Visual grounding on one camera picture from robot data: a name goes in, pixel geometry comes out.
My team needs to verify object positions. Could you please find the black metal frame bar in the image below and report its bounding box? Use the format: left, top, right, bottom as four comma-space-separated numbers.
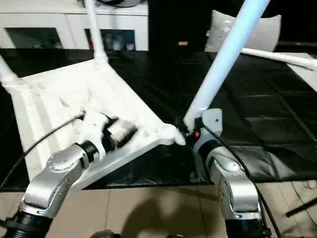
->
286, 197, 317, 218

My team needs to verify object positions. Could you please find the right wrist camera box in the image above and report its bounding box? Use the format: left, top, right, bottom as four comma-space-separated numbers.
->
193, 108, 223, 154

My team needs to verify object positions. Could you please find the black sofa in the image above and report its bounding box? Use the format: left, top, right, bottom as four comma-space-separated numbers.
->
148, 0, 317, 53

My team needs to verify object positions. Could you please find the white flat board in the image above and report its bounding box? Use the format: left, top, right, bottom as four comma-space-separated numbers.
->
290, 52, 317, 92

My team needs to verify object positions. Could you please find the white plastic table top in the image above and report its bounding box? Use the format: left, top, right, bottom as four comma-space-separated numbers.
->
5, 59, 186, 191

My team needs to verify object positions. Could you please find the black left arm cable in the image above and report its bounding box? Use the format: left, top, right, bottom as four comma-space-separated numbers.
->
0, 114, 85, 191

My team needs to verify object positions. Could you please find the dark cabled device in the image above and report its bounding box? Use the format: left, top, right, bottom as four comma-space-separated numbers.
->
94, 0, 147, 8

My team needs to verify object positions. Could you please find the white glass-door cabinet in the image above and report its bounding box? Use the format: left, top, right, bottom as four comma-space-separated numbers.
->
0, 0, 149, 51

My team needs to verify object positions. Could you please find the white plastic table leg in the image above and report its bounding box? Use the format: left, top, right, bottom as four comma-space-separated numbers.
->
242, 47, 317, 71
0, 54, 21, 86
183, 0, 270, 132
84, 0, 108, 64

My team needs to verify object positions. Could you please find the grey cushion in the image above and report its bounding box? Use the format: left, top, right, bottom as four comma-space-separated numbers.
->
206, 10, 282, 53

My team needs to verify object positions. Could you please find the black work mat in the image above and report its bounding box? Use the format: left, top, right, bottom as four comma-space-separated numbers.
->
0, 49, 317, 191

